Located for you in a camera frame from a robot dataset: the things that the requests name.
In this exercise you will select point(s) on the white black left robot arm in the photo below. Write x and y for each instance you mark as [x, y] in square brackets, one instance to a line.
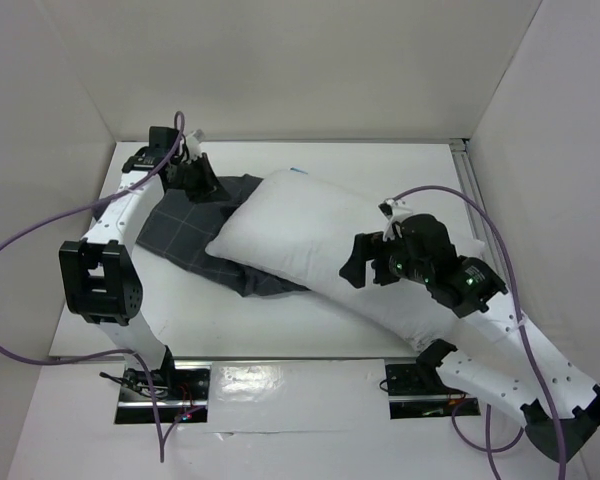
[100, 281]

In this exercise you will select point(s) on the aluminium frame rail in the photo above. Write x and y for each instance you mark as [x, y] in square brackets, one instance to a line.
[458, 149]

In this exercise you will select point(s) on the white pillow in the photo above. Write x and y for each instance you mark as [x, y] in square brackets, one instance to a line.
[302, 230]

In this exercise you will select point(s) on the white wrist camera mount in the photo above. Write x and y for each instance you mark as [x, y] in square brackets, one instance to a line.
[395, 211]
[191, 145]

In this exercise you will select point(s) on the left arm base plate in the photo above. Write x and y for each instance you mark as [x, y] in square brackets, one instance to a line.
[185, 400]

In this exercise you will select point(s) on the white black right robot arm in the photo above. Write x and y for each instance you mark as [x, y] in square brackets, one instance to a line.
[556, 404]

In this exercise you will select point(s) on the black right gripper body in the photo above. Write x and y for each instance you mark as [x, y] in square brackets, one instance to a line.
[378, 259]

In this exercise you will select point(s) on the dark grey checked pillowcase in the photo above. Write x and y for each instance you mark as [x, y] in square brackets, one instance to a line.
[179, 231]

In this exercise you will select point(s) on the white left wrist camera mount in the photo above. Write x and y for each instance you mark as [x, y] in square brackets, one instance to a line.
[191, 145]

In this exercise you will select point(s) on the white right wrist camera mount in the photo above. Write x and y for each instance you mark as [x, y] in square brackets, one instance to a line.
[395, 211]

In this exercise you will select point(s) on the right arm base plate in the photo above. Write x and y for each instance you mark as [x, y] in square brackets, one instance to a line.
[414, 394]

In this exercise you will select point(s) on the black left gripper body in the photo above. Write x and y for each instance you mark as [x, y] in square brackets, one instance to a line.
[194, 178]

